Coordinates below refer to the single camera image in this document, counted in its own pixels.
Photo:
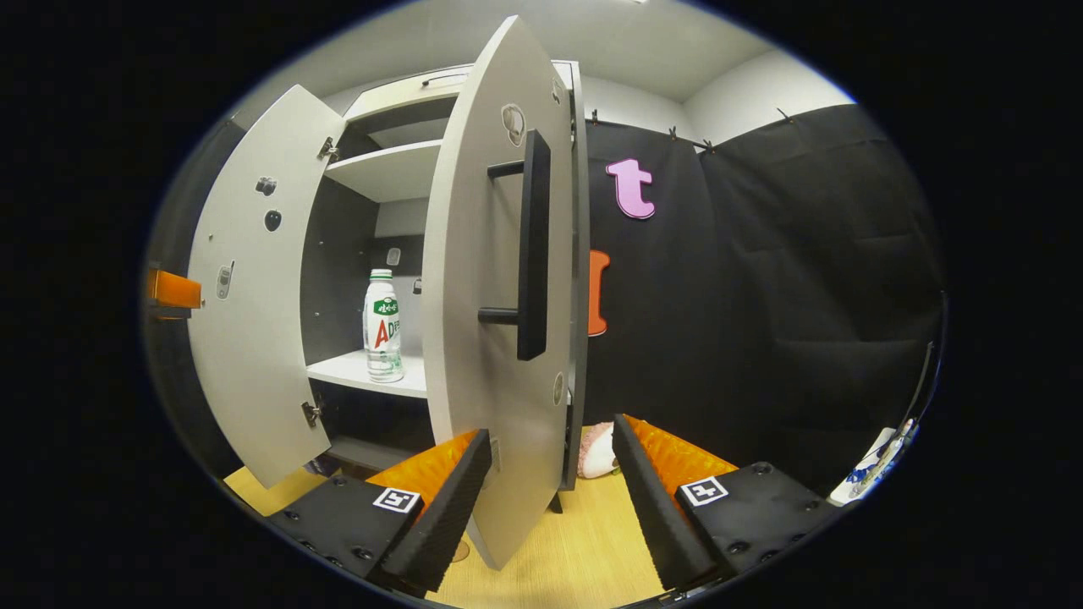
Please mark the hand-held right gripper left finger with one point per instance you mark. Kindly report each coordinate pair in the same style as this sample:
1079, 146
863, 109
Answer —
440, 529

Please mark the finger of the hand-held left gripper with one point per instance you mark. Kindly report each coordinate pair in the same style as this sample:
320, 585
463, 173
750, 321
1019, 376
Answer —
176, 289

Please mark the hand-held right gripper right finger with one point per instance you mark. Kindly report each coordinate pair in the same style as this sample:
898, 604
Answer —
653, 507

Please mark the white cabinet door round stickers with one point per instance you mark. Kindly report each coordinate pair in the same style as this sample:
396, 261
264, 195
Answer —
474, 406

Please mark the clear plastic drink bottle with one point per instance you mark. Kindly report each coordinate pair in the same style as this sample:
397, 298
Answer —
383, 338

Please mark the brown round table pad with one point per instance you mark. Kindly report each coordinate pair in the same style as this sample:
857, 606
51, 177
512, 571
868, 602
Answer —
461, 552

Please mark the pink plush toy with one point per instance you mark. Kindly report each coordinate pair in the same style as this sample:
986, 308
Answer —
599, 452

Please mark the small purple object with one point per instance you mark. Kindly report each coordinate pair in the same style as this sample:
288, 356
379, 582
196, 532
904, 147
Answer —
323, 465

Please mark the white open-front cabinet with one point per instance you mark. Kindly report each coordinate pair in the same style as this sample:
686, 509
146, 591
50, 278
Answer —
338, 279

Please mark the white cabinet shelf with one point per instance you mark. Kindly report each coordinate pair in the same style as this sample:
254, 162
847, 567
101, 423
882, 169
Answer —
389, 173
372, 376

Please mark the white tray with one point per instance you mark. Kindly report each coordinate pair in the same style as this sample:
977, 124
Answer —
846, 492

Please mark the white squeeze bottle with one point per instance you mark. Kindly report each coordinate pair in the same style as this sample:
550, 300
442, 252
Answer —
880, 461

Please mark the black backdrop cloth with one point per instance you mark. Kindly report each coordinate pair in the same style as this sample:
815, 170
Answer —
761, 296

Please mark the white cabinet flap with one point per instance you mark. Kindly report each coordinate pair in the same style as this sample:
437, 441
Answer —
398, 97

